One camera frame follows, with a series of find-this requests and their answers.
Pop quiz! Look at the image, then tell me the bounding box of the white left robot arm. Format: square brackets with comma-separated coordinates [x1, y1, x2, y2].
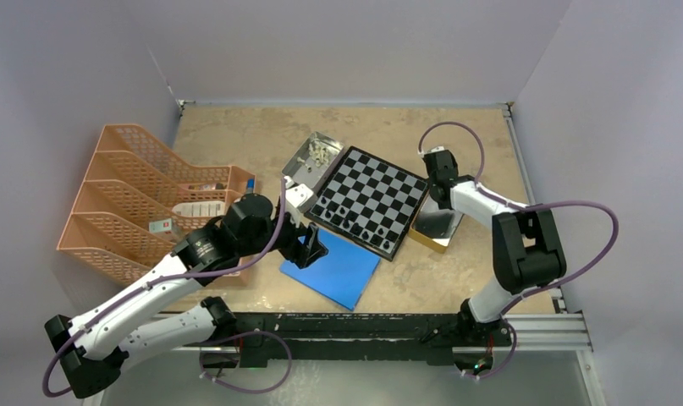
[41, 193, 328, 398]

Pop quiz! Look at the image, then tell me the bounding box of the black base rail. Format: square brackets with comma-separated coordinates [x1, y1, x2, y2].
[203, 312, 513, 370]

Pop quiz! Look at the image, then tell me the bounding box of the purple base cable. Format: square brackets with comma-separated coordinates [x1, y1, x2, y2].
[197, 330, 295, 394]

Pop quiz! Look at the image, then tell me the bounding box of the peach mesh file rack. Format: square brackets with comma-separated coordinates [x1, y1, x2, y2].
[57, 124, 221, 286]

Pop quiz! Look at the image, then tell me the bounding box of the yellow tin with black pieces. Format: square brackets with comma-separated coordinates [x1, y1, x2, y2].
[408, 197, 463, 254]

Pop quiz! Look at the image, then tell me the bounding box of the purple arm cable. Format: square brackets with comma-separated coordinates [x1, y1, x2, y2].
[41, 178, 288, 399]
[417, 121, 621, 318]

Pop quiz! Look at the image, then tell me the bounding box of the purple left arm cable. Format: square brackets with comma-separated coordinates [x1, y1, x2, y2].
[41, 178, 288, 399]

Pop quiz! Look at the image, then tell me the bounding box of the white chess pieces pile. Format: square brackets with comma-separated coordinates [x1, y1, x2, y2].
[296, 140, 335, 173]

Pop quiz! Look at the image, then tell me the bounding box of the black white chessboard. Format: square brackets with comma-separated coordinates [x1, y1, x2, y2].
[305, 146, 428, 261]

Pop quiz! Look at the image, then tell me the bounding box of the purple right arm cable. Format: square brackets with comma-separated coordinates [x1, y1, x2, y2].
[417, 121, 621, 318]

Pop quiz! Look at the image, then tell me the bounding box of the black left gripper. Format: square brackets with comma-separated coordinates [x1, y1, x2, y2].
[238, 202, 328, 266]

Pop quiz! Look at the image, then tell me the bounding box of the peach desk organizer tray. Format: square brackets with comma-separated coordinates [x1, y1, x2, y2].
[173, 165, 258, 288]

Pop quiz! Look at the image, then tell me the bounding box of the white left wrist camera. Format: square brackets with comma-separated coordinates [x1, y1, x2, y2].
[284, 175, 316, 214]

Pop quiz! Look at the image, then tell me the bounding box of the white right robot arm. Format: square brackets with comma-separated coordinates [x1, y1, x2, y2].
[421, 147, 567, 344]

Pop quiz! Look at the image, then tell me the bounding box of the blue mat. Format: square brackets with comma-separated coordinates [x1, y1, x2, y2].
[280, 229, 382, 310]

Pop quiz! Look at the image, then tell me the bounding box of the pink tin with white pieces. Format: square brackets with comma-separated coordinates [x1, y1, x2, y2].
[282, 131, 345, 192]

